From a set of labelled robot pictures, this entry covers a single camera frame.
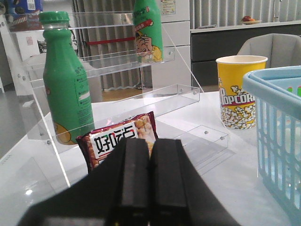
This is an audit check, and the fruit plate on counter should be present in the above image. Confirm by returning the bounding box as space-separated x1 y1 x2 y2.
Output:
241 16 261 25

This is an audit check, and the blue cookie box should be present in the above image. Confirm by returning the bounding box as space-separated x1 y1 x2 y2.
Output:
1 0 43 25

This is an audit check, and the clear acrylic display shelf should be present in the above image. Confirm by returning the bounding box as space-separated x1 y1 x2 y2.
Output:
0 11 229 189

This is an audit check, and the green capped drink bottle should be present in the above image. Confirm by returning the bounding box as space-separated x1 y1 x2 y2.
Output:
40 11 94 145

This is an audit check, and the brown cracker snack bag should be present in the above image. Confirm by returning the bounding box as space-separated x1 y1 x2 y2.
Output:
76 111 158 172

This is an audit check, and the light blue plastic basket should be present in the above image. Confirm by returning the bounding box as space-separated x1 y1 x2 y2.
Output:
243 66 301 215

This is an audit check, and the grey armchair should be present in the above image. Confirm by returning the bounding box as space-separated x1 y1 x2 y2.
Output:
238 33 301 68

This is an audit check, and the white cabinet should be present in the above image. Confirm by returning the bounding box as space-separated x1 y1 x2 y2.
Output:
151 0 191 89

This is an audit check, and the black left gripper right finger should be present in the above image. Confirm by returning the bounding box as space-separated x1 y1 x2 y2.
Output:
150 139 239 226

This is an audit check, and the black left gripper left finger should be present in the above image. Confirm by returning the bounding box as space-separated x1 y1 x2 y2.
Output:
18 138 149 226

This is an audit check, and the green cartoon drink bottle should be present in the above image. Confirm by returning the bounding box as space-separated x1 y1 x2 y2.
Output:
133 0 163 63

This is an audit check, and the yellow popcorn paper cup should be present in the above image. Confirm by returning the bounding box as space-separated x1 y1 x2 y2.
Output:
216 55 268 129

